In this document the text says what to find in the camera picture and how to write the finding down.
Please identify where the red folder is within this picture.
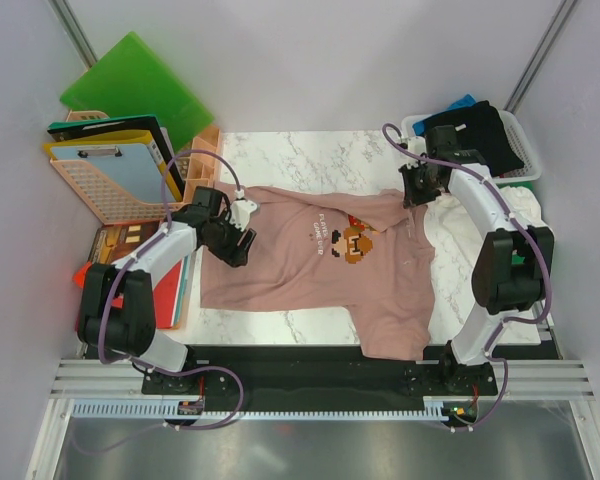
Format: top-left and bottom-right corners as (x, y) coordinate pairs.
(72, 254), (196, 331)

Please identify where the white cable duct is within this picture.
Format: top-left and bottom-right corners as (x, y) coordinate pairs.
(71, 393), (454, 421)

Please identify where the white t shirt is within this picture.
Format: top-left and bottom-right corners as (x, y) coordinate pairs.
(424, 186), (546, 239)

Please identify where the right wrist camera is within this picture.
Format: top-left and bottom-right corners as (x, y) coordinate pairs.
(406, 136), (427, 156)

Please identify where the white laundry basket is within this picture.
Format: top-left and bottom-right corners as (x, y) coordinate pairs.
(400, 109), (544, 184)

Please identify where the black t shirt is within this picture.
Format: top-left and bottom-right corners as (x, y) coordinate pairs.
(423, 101), (524, 177)

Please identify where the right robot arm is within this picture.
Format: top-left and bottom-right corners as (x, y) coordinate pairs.
(396, 125), (554, 395)

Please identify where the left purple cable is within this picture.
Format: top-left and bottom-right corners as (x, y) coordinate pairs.
(93, 152), (246, 431)

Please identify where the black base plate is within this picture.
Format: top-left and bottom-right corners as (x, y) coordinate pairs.
(142, 346), (498, 413)

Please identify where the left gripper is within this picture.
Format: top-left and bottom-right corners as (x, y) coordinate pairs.
(204, 211), (256, 269)

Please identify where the green t shirt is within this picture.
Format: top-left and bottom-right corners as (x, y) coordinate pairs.
(510, 182), (532, 265)

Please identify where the blue clipboard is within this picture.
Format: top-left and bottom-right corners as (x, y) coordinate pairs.
(50, 141), (163, 203)

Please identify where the brown book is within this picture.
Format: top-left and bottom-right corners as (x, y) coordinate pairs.
(87, 221), (160, 264)

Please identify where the black folder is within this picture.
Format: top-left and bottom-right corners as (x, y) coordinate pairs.
(47, 115), (174, 161)

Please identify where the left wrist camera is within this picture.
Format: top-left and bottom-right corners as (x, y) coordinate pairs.
(229, 198), (259, 231)

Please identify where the aluminium frame rail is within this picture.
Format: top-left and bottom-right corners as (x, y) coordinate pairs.
(52, 339), (594, 401)

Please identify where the pink file rack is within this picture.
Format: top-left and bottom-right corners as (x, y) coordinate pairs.
(47, 111), (185, 224)

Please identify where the yellow folder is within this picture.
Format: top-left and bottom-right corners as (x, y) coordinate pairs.
(43, 130), (166, 174)

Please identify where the orange desk organizer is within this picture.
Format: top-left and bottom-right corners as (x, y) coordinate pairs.
(176, 125), (223, 202)

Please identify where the pink t shirt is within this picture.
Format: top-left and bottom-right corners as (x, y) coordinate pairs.
(200, 186), (435, 361)

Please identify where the green plastic folder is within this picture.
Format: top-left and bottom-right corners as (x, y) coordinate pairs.
(60, 32), (214, 150)

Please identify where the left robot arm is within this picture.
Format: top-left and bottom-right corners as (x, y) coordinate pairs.
(77, 187), (259, 393)

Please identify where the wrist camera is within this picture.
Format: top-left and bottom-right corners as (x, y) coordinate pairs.
(406, 136), (427, 156)
(229, 198), (259, 231)

